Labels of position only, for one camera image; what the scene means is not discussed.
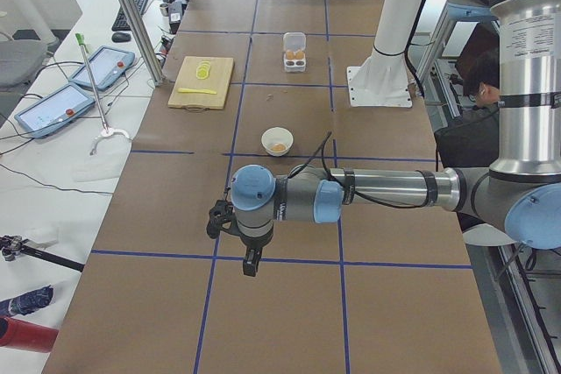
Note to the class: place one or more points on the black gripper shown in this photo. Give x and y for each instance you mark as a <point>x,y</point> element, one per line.
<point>253,243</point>

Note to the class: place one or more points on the clear plastic egg box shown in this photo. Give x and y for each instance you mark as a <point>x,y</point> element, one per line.
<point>294,41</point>

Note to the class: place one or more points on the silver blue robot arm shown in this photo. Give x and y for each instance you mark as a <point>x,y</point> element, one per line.
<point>519,193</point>

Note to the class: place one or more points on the white ceramic bowl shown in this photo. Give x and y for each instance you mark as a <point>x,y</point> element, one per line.
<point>274,136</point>

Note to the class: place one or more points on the yellow plastic knife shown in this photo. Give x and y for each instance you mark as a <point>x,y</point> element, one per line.
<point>199,91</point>

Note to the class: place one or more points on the bamboo cutting board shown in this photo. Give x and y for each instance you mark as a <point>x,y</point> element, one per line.
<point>219,80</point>

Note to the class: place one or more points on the folded dark blue umbrella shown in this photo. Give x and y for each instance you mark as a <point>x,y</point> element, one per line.
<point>27,303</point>

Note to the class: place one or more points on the white chair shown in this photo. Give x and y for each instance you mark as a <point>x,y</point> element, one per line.
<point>486,235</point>

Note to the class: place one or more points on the red cylinder bottle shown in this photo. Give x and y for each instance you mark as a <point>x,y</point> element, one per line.
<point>23,335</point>

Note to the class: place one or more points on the blue teach pendant tablet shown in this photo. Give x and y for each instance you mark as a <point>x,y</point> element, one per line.
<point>107,64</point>
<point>55,111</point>

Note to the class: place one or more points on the seated person in black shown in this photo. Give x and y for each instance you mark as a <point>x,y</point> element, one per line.
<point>472,139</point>

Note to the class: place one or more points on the black computer mouse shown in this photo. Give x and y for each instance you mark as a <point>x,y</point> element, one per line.
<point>121,37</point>

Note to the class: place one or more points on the metal reacher grabber stick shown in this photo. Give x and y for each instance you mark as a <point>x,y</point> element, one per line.
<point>107,131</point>

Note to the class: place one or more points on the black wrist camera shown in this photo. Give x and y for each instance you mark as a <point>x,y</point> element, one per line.
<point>222,219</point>

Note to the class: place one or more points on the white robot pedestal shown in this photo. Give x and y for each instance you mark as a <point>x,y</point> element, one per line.
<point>382,80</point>

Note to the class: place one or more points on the black tripod handle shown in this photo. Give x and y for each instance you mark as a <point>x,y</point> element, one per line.
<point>15,246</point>

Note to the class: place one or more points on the aluminium frame post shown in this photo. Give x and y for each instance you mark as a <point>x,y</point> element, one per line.
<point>143,41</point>

